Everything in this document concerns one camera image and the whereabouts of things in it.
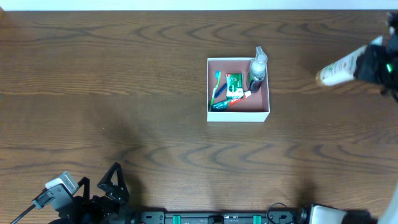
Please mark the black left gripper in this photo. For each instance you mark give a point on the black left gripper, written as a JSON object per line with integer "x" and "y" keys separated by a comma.
{"x": 101, "y": 197}

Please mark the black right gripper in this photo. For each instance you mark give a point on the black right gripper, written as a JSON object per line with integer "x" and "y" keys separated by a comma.
{"x": 374, "y": 64}

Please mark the white lotion tube with leaves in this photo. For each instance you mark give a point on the white lotion tube with leaves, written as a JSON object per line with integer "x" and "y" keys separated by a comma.
{"x": 343, "y": 69}

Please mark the clear foam pump bottle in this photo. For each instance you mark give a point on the clear foam pump bottle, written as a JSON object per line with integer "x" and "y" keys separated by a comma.
{"x": 257, "y": 71}

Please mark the green soap bar package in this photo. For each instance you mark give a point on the green soap bar package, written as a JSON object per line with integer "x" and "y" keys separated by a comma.
{"x": 234, "y": 83}

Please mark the red Colgate toothpaste tube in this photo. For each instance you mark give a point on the red Colgate toothpaste tube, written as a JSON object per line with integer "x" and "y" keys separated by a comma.
{"x": 221, "y": 106}

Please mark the green white toothbrush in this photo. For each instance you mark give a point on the green white toothbrush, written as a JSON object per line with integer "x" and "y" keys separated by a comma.
{"x": 215, "y": 88}

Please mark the blue disposable razor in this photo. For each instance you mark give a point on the blue disposable razor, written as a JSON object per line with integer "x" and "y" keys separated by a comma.
{"x": 219, "y": 92}

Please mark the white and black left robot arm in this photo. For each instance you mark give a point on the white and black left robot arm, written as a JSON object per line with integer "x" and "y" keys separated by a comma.
{"x": 127, "y": 215}

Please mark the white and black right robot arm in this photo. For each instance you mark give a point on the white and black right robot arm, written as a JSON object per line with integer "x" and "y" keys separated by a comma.
{"x": 390, "y": 214}

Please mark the white box with pink interior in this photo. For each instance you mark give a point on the white box with pink interior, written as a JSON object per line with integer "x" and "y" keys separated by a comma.
{"x": 254, "y": 108}

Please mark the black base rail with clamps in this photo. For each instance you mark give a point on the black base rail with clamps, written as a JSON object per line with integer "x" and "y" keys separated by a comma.
{"x": 277, "y": 213}

